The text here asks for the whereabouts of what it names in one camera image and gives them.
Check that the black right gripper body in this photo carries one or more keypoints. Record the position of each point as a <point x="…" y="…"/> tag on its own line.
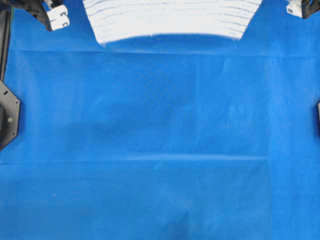
<point x="303" y="8"/>

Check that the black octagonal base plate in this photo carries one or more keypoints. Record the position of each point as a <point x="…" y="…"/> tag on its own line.
<point x="318" y="120"/>
<point x="9" y="115"/>

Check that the black octagonal right base plate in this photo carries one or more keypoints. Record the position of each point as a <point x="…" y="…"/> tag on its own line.
<point x="318" y="120"/>

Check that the blue table cloth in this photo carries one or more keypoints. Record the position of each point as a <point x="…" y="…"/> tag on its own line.
<point x="192" y="139"/>

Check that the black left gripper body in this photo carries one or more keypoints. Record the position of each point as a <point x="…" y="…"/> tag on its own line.
<point x="53" y="14"/>

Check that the white blue striped towel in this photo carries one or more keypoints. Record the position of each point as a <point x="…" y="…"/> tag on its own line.
<point x="137" y="22"/>

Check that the black octagonal left base plate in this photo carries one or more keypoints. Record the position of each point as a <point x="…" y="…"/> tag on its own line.
<point x="9" y="115"/>

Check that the black table frame rail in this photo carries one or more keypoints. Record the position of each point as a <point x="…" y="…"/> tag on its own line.
<point x="5" y="29"/>

